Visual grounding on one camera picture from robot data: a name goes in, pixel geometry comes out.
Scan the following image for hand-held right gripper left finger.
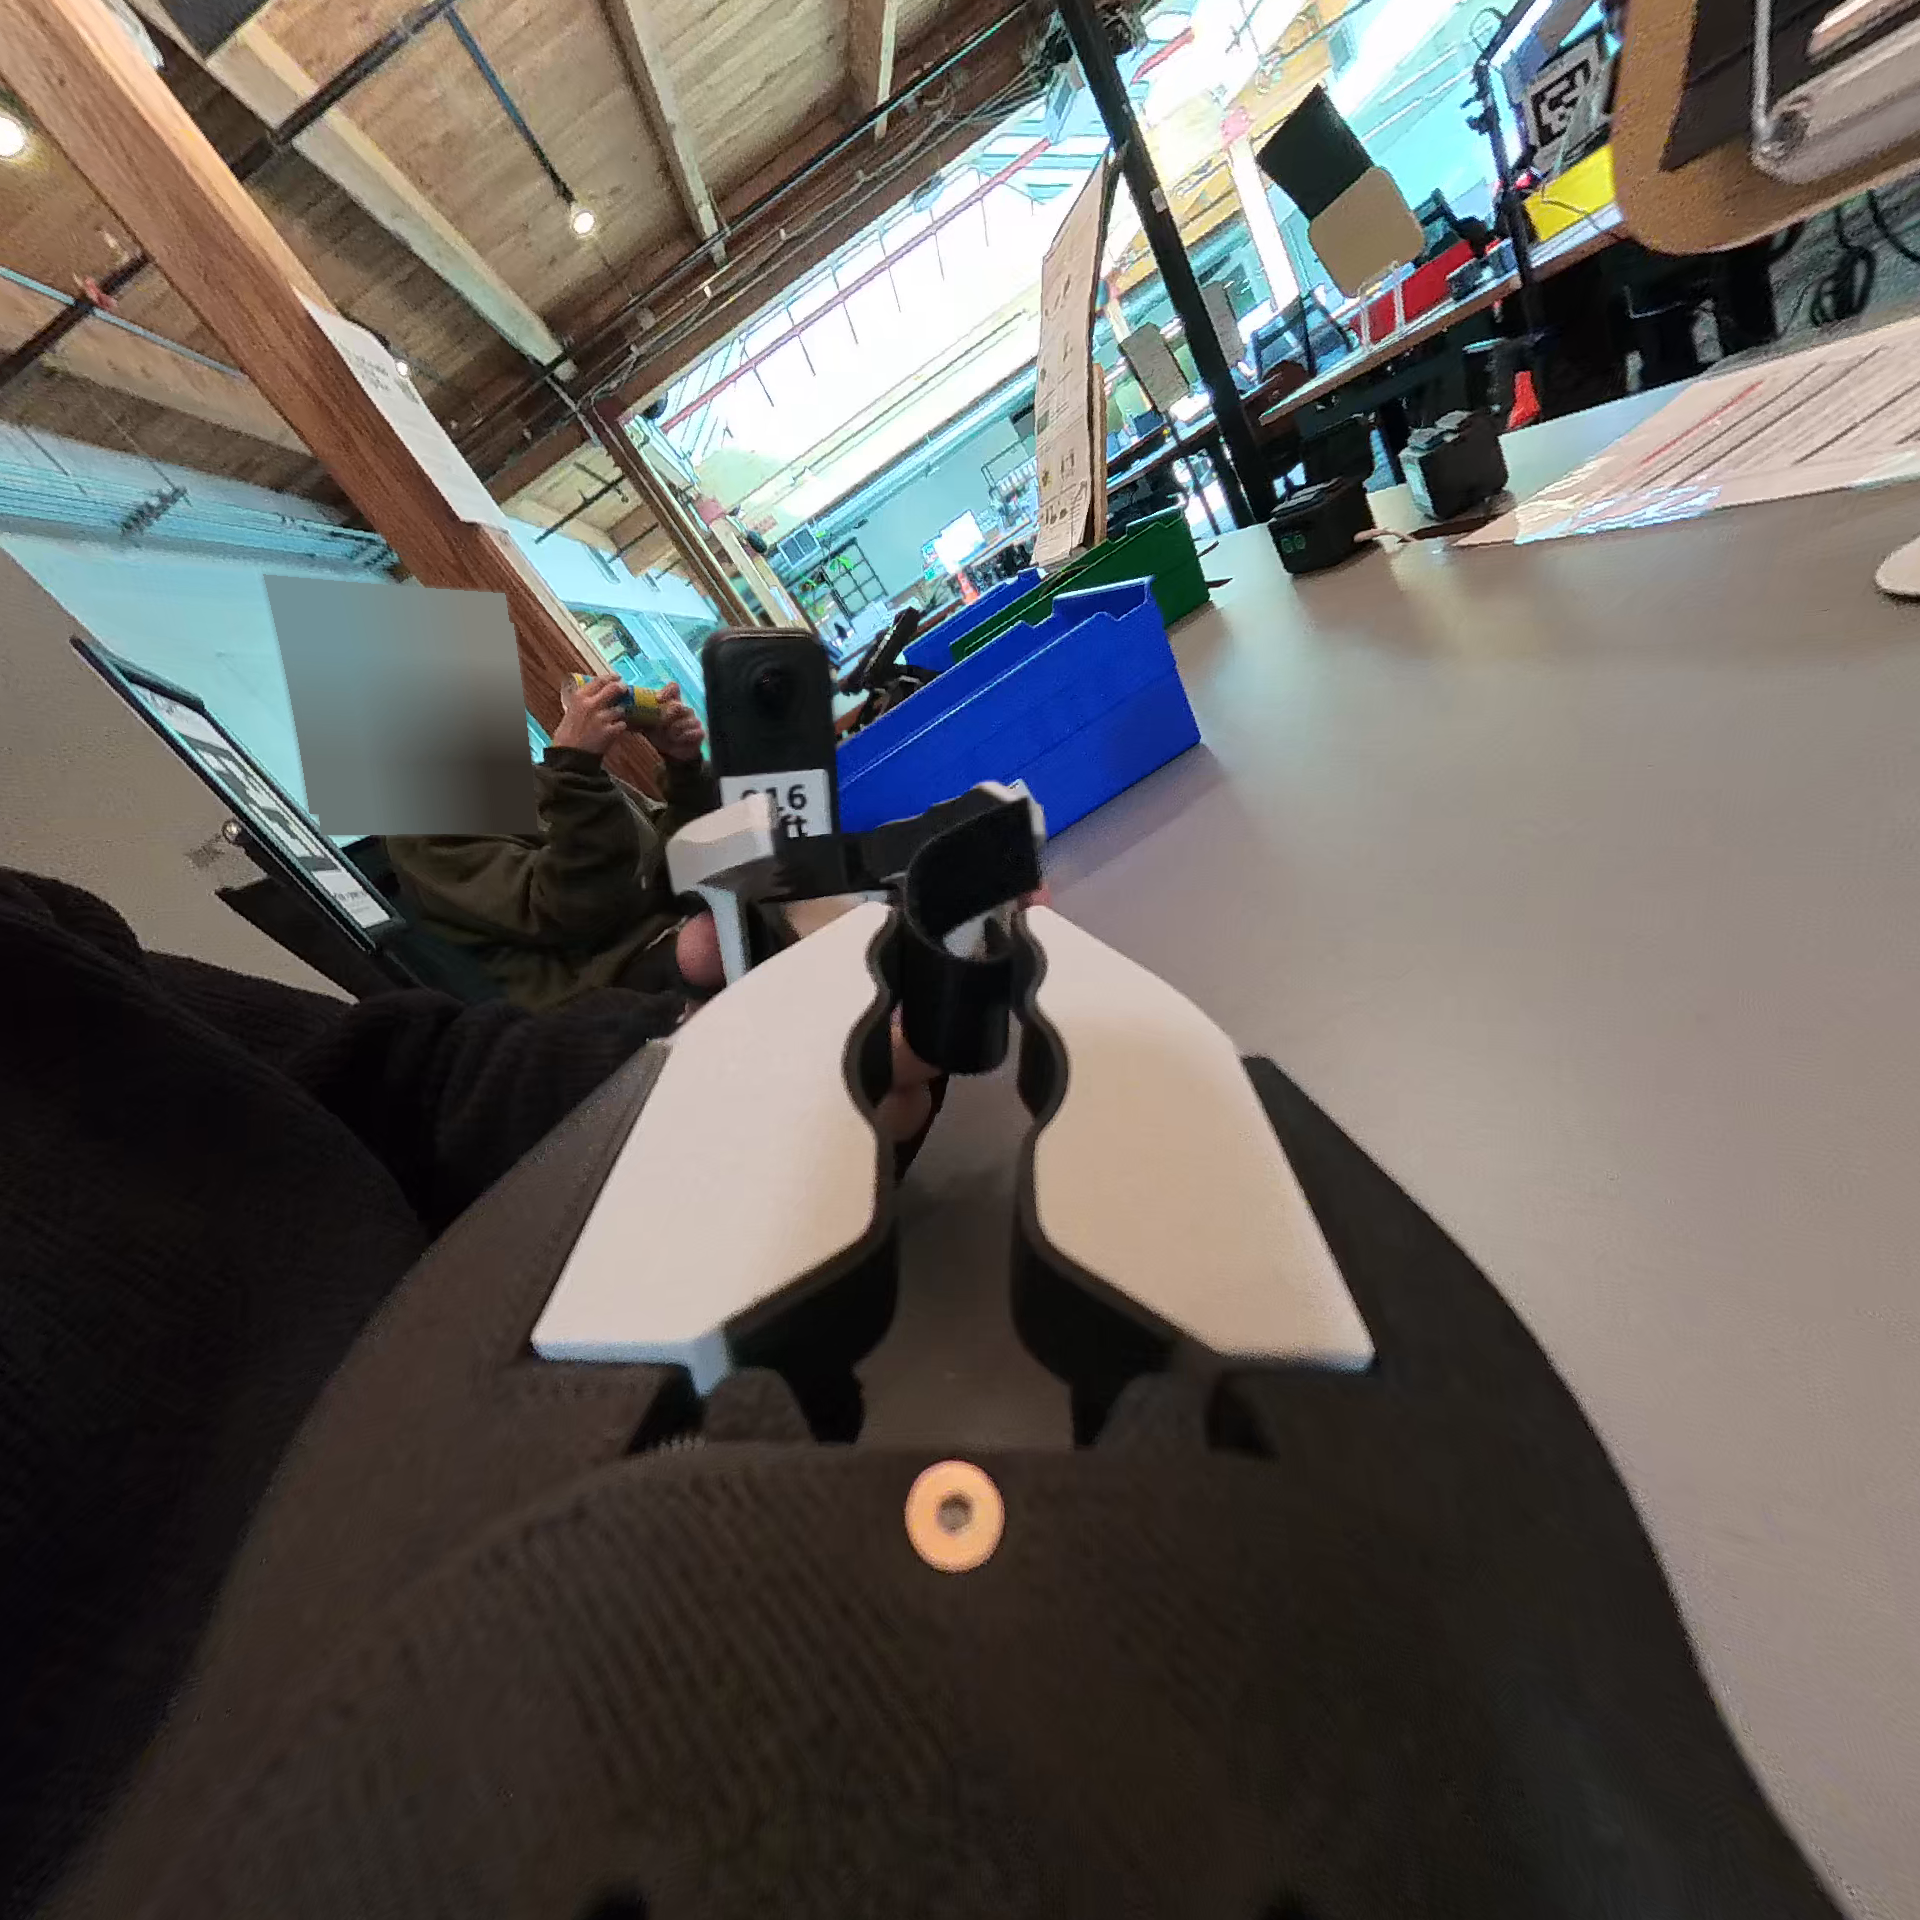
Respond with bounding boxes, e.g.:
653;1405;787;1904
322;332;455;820
535;908;904;1388

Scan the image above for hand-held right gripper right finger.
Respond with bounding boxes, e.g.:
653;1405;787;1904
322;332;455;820
1012;900;1377;1383

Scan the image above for black strap loop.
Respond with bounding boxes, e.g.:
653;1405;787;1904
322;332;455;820
871;792;1049;1078

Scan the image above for person's left forearm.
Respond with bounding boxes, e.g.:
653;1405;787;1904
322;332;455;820
0;869;696;1920

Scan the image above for person's left hand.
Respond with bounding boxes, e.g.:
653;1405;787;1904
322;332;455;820
677;900;760;998

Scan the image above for blue bin with sticker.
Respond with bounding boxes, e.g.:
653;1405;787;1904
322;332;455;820
833;582;1204;846

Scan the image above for plain blue bin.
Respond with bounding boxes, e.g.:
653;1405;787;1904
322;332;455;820
899;561;1049;681

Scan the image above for green storage bin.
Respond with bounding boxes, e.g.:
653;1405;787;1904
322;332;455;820
1003;503;1216;636

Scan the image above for black device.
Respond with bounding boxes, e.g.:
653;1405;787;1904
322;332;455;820
1265;478;1385;581
1402;401;1514;521

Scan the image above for brown cardboard board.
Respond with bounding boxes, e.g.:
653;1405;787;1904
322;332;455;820
1027;161;1120;575

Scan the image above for white paper notice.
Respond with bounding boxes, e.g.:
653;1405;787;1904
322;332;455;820
297;292;515;530

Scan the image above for black framed floor sign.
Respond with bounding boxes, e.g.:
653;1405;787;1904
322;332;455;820
73;633;409;964

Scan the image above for black metal pole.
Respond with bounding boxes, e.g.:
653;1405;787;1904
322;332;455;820
1047;0;1281;530

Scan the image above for red bin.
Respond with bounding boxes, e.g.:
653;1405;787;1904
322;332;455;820
1363;254;1490;349

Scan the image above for printed paper sheets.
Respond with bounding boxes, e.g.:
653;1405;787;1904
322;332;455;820
1459;313;1920;550

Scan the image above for black white marker card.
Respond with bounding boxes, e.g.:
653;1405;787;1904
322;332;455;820
1523;42;1626;169

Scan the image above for thick wooden post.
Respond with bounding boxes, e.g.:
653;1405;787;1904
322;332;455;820
0;0;668;799

